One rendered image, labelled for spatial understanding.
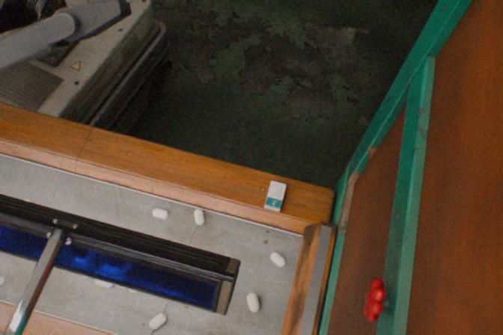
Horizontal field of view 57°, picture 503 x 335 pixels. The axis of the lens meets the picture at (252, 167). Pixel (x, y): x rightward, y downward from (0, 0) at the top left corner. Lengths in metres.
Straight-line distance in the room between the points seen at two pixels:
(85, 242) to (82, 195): 0.45
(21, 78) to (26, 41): 0.70
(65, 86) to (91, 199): 0.60
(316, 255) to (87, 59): 1.06
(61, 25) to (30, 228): 0.38
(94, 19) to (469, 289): 0.74
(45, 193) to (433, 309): 0.89
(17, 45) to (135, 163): 0.34
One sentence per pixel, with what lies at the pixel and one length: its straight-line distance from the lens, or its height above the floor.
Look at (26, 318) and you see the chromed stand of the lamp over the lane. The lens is 0.65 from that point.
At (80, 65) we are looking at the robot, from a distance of 1.64.
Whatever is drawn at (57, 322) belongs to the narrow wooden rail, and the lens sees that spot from 1.01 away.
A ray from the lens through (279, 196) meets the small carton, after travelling 1.01.
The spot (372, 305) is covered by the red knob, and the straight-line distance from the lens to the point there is 0.49.
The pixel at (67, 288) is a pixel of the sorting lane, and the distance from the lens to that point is 1.05.
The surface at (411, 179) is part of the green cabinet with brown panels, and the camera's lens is 0.54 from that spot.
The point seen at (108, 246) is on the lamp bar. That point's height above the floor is 1.11.
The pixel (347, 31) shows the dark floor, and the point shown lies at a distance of 2.40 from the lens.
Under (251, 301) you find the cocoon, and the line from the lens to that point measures 0.97.
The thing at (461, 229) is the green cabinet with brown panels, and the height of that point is 1.37.
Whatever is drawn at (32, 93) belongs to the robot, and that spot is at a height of 0.47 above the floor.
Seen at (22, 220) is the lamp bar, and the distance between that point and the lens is 0.69.
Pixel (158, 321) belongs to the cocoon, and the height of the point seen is 0.76.
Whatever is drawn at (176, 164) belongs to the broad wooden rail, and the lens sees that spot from 1.07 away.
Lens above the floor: 1.72
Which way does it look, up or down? 64 degrees down
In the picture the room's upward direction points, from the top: 8 degrees clockwise
